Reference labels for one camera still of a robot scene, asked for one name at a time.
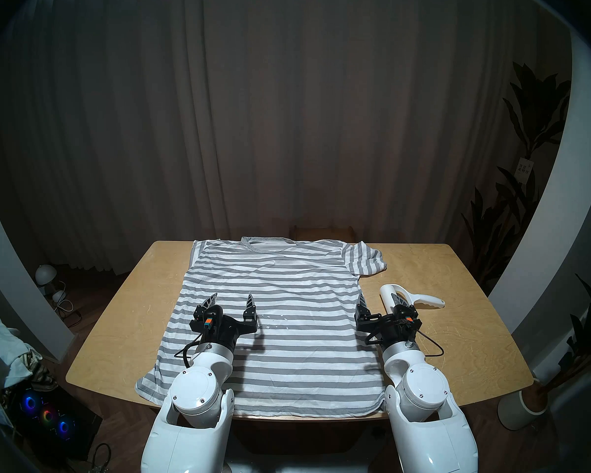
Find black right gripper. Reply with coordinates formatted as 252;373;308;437
356;292;421;345

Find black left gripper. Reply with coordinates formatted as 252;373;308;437
190;293;258;347

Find white lint roller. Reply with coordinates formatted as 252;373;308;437
379;283;445;325

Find grey white striped t-shirt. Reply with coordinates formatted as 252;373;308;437
135;236;388;419

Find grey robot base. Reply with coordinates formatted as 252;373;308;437
224;457;399;473

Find white plant pot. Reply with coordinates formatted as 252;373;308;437
497;378;550;431

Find large white mushroom lamp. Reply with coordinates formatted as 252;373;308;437
34;264;57;296

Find beige pleated curtain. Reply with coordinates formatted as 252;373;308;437
0;0;542;275

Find white curved arch panel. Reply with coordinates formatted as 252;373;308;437
488;31;591;335
0;167;75;362

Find computer case with RGB fans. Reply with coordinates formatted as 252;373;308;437
7;378;104;462

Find pile of cloth bags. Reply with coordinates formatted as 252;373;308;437
0;312;60;428

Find tall dark leafy plant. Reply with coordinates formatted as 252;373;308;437
460;62;572;285

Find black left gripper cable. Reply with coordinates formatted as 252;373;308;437
174;339;202;369

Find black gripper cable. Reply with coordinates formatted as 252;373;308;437
364;324;445;357
174;339;202;369

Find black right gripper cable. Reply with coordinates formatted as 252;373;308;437
364;324;445;357

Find white lamp cable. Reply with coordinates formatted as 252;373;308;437
54;280;83;328

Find black floor cable coil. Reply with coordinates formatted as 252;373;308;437
90;442;113;473

